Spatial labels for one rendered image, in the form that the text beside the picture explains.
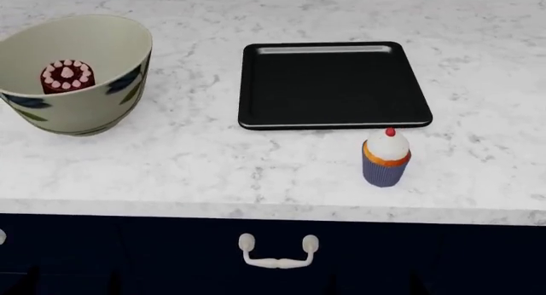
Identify small red cake pink dollops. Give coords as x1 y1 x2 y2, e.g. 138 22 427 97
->
40 59 96 95

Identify dark navy cabinet drawer front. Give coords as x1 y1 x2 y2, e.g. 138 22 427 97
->
0 212 546 295

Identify cream bowl with blue leaves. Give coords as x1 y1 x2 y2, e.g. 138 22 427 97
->
0 14 154 137

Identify black square baking tray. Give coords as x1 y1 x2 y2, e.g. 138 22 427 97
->
237 41 434 131

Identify cupcake with blue wrapper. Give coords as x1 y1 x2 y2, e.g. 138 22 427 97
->
362 127 412 188

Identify white drawer pull handle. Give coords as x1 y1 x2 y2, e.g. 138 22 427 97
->
238 233 320 271

